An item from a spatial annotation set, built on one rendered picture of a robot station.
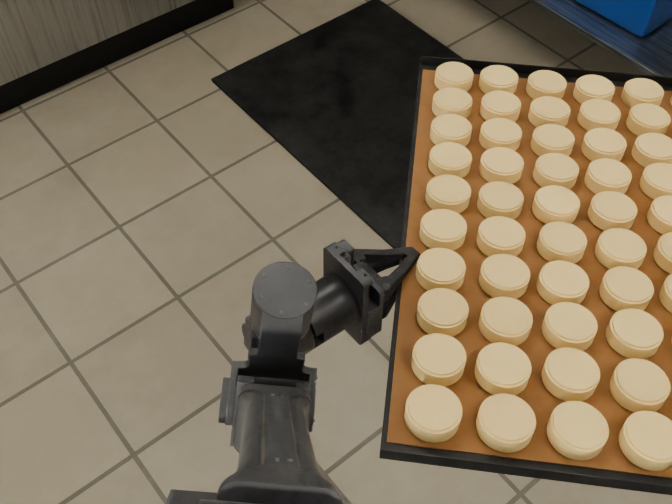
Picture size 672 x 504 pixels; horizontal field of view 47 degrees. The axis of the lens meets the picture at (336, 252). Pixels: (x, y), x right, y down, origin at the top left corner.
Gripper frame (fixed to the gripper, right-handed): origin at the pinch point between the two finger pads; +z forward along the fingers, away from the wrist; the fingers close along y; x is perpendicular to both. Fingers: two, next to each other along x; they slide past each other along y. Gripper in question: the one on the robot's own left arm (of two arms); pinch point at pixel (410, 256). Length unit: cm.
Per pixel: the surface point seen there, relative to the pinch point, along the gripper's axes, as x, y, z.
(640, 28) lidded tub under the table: -63, 63, 149
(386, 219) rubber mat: -70, 91, 61
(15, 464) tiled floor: -66, 97, -48
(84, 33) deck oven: -172, 72, 26
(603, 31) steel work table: -72, 66, 144
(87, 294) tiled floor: -98, 94, -14
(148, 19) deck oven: -172, 75, 47
